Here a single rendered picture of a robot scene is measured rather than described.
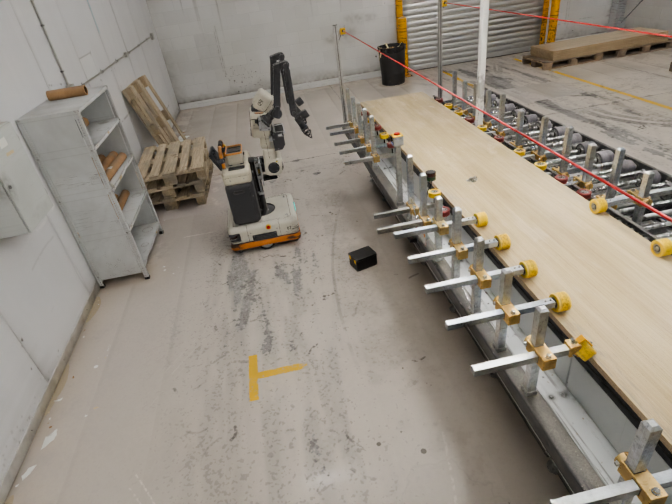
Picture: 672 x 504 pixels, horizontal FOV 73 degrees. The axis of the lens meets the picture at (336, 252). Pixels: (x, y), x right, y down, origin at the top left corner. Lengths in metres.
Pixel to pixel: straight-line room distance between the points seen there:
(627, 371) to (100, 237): 3.84
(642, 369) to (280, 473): 1.77
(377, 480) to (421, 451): 0.28
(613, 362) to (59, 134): 3.77
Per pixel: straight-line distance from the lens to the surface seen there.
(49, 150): 4.15
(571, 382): 2.18
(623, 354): 2.01
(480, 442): 2.73
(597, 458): 2.04
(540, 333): 1.81
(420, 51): 10.71
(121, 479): 3.03
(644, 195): 2.96
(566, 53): 10.21
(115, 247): 4.39
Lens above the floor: 2.25
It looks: 33 degrees down
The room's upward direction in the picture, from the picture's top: 8 degrees counter-clockwise
